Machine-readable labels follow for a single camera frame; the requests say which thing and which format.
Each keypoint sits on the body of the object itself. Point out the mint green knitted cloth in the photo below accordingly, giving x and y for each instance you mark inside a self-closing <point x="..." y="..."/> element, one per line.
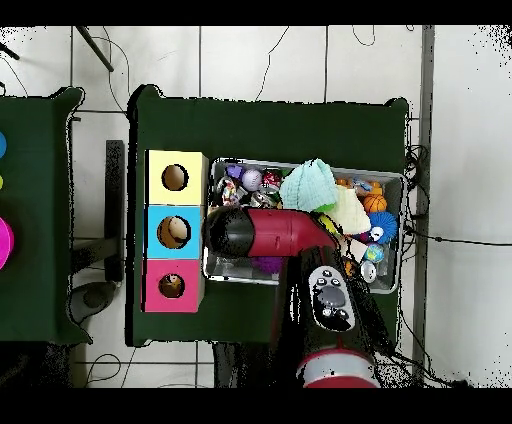
<point x="308" y="186"/>

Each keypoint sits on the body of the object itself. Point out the cream knitted cloth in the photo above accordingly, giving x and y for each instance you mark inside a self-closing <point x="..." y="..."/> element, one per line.
<point x="352" y="210"/>

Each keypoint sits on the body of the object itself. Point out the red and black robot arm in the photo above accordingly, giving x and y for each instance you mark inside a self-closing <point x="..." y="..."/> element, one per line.
<point x="280" y="232"/>

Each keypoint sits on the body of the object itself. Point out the wooden box with three holes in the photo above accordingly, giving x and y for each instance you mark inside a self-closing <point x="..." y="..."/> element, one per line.
<point x="174" y="232"/>

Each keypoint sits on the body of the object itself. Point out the shallow clear mesh bin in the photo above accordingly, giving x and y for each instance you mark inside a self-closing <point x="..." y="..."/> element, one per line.
<point x="392" y="276"/>

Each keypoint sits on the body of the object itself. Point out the white toy baseball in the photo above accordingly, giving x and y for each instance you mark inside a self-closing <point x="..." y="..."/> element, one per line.
<point x="252" y="180"/>

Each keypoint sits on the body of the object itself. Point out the red crushed can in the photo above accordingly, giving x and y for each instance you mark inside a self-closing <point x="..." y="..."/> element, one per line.
<point x="272" y="180"/>

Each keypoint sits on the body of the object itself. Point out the purple spiky toy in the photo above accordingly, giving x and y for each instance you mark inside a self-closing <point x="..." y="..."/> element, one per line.
<point x="268" y="265"/>

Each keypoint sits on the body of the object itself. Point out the dark green table cloth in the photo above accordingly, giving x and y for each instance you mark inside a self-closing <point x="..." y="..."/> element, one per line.
<point x="264" y="128"/>

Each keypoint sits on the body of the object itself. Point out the orange toy basketball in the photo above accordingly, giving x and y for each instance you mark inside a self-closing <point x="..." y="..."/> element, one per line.
<point x="375" y="203"/>

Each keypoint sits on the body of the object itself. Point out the small globe ball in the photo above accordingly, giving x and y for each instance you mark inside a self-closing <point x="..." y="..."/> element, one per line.
<point x="374" y="254"/>

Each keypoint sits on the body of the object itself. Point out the silver topped dark can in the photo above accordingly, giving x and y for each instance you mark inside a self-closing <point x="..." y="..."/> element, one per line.
<point x="369" y="272"/>

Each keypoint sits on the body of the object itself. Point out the blue spiky ball with eyes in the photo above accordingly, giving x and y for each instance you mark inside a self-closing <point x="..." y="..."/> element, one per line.
<point x="386" y="228"/>

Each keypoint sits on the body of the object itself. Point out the green side table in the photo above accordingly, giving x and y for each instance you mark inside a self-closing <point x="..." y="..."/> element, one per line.
<point x="48" y="216"/>

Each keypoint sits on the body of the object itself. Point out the black tripod leg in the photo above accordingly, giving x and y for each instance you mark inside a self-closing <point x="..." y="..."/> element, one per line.
<point x="94" y="48"/>

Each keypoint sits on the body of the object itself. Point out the pink disc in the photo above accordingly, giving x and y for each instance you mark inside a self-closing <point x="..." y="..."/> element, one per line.
<point x="4" y="242"/>

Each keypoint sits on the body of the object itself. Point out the blue disc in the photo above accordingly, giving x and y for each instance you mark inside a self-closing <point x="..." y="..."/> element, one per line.
<point x="2" y="145"/>

